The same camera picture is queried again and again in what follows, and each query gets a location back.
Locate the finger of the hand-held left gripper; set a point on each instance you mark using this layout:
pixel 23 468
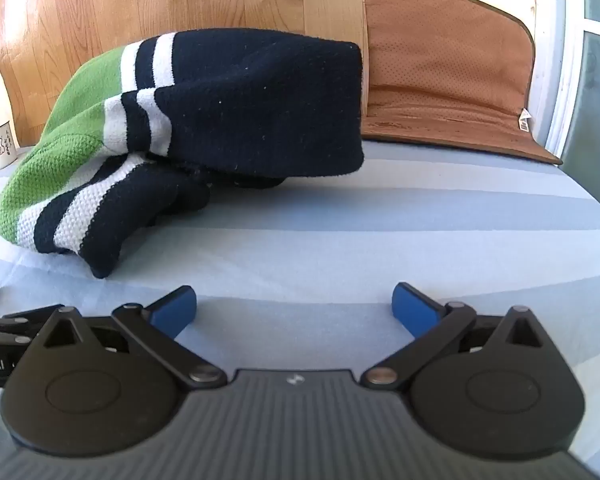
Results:
pixel 25 317

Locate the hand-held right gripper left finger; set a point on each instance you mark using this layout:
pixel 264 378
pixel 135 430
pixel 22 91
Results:
pixel 172 310

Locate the white window frame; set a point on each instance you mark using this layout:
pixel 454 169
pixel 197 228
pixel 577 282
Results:
pixel 572 35

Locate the brown seat cushion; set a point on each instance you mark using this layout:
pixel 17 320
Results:
pixel 445 70

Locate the wood grain panel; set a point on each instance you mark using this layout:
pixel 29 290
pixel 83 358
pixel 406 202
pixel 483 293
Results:
pixel 180 0

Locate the blue striped bed sheet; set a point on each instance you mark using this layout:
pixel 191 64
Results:
pixel 330 240

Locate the navy green white striped sweater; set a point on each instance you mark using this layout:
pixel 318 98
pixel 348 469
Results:
pixel 255 110

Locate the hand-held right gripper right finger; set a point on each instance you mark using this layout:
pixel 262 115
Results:
pixel 415 310

